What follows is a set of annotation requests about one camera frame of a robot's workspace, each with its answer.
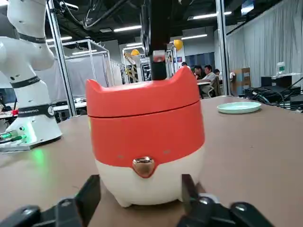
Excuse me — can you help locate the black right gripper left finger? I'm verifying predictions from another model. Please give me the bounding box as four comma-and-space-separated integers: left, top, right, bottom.
0, 174, 102, 227

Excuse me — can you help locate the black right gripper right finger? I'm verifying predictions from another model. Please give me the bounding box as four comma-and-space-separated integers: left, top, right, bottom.
177, 174, 276, 227

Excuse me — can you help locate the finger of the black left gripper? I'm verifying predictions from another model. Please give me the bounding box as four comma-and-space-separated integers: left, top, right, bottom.
151, 49, 168, 81

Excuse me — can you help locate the orange rice cooker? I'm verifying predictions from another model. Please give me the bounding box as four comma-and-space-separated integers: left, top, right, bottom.
85, 66, 205, 208

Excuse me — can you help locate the person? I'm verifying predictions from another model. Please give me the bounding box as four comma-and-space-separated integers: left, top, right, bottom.
193, 65, 206, 80
201, 64, 217, 82

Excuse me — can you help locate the pale green plate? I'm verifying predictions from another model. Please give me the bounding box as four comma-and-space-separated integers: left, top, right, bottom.
217, 102, 262, 114

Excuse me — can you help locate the aluminium frame post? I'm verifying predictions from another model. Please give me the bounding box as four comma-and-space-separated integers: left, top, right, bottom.
214, 0, 232, 96
45, 0, 78, 119

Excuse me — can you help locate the tangle of black cables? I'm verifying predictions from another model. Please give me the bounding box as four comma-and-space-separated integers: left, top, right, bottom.
245, 78, 303, 110

